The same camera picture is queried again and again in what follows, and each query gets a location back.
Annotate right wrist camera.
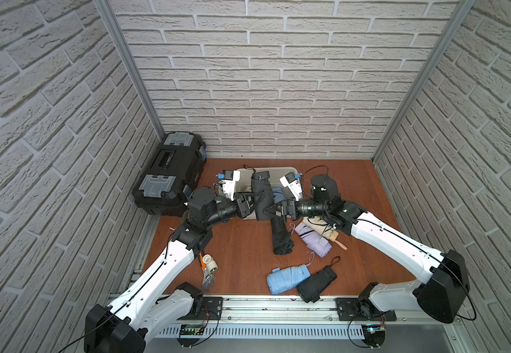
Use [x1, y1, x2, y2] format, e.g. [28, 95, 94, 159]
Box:
[280, 172, 303, 201]

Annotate beige umbrella right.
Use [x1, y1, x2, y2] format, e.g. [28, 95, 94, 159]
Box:
[303, 217, 348, 250]

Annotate white pipe fitting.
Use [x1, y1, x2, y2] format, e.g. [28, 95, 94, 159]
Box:
[202, 254, 218, 274]

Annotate right controller board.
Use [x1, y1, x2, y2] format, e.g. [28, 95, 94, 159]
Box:
[361, 325, 386, 349]

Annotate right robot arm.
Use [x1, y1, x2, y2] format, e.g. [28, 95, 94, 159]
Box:
[278, 172, 470, 324]

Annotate light blue umbrella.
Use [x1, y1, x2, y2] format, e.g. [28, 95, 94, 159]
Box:
[267, 252, 316, 295]
[272, 187, 286, 204]

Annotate aluminium front rail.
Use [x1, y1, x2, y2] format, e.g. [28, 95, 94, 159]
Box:
[98, 293, 464, 327]

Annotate controller board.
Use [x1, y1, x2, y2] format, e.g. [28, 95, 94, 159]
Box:
[361, 325, 386, 349]
[177, 324, 205, 348]

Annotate white plastic storage box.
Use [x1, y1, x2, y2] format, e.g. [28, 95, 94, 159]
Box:
[235, 167, 298, 216]

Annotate black umbrella front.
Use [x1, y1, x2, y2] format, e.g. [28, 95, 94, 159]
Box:
[296, 256, 341, 303]

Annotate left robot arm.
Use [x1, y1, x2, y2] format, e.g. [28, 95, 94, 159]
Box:
[83, 187, 260, 352]

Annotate lilac umbrella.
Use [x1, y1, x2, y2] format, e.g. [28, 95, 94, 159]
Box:
[294, 222, 332, 258]

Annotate black plastic toolbox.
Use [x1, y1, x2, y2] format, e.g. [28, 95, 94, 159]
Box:
[132, 132, 207, 216]

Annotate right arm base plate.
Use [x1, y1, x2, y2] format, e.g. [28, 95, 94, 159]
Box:
[334, 297, 397, 322]

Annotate left controller board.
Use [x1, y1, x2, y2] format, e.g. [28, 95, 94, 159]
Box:
[177, 324, 205, 348]

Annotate black umbrella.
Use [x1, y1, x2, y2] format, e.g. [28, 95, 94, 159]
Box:
[270, 217, 294, 255]
[251, 171, 276, 221]
[296, 256, 341, 303]

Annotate light blue umbrella front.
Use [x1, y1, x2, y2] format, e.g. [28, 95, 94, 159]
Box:
[267, 252, 316, 295]

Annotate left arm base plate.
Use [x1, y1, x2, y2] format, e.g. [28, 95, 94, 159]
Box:
[178, 296, 224, 321]

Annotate orange handled adjustable wrench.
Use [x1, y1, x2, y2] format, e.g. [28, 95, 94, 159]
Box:
[199, 253, 214, 291]

